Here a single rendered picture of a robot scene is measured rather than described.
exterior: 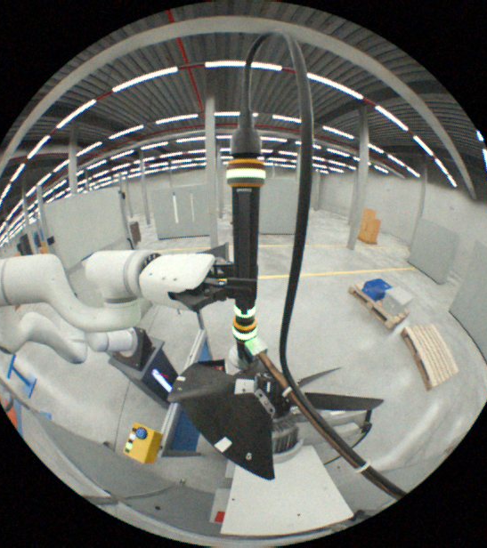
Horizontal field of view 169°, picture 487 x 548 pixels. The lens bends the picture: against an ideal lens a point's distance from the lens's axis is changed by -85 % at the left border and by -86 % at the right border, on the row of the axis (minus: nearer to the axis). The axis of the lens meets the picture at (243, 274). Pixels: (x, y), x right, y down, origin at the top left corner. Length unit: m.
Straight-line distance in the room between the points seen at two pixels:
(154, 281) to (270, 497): 0.54
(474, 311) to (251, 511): 5.52
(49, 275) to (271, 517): 0.62
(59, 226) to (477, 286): 7.20
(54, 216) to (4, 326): 1.49
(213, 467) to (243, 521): 1.35
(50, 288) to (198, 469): 1.71
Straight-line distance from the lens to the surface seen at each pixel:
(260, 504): 0.51
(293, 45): 0.20
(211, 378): 0.64
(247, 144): 0.19
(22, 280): 0.37
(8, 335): 0.59
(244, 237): 0.19
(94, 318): 0.35
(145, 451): 0.77
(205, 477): 1.82
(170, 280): 0.21
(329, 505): 0.53
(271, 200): 6.42
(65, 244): 1.97
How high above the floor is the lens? 1.76
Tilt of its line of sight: 30 degrees down
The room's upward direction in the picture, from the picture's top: straight up
